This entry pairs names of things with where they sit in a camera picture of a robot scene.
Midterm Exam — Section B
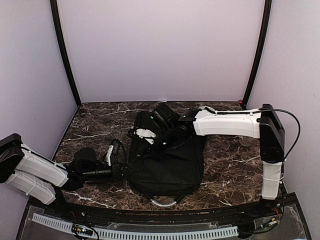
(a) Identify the left black corner post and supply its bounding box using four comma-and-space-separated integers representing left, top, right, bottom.
49, 0, 82, 108

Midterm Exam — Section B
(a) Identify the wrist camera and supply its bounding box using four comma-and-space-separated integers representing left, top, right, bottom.
128, 128, 156, 145
103, 142, 120, 167

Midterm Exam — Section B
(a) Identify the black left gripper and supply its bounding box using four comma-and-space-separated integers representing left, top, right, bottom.
81, 160, 136, 183

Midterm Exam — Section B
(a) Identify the pale green ceramic bowl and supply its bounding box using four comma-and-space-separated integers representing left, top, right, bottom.
198, 106, 216, 112

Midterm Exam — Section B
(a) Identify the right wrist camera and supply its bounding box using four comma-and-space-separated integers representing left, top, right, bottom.
128, 128, 156, 145

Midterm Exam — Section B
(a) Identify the right black corner post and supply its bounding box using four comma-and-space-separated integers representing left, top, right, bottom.
241, 0, 272, 108

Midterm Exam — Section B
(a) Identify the small circuit board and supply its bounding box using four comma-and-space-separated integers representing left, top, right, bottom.
71, 224, 94, 237

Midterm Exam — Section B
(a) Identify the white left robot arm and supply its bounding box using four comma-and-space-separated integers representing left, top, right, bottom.
0, 133, 129, 218

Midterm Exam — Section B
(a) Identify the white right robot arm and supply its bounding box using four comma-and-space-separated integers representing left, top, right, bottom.
135, 103, 294, 217

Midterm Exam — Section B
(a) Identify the beige ceramic mug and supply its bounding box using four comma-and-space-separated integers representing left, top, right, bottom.
238, 136, 254, 147

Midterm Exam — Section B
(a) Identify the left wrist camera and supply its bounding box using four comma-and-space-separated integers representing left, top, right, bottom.
103, 142, 120, 167

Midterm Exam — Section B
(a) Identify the black student bag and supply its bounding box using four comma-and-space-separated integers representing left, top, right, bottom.
127, 111, 207, 201

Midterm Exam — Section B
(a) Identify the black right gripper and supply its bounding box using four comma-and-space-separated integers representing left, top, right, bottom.
142, 125, 179, 162

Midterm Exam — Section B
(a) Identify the white slotted cable duct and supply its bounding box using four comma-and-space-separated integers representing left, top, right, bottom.
31, 213, 239, 240

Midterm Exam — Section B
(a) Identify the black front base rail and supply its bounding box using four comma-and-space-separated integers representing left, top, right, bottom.
27, 193, 298, 228

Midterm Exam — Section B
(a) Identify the black corner post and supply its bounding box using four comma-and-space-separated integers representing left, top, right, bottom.
49, 0, 82, 108
241, 0, 272, 108

